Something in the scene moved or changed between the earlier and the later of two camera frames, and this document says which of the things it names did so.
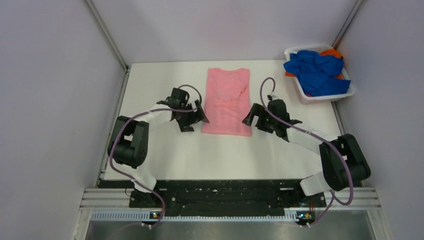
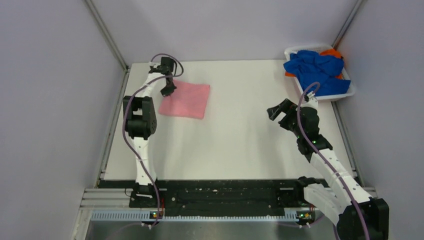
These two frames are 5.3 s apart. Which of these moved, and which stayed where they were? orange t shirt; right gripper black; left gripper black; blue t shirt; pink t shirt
Moved: pink t shirt; left gripper black; right gripper black
Stayed: orange t shirt; blue t shirt
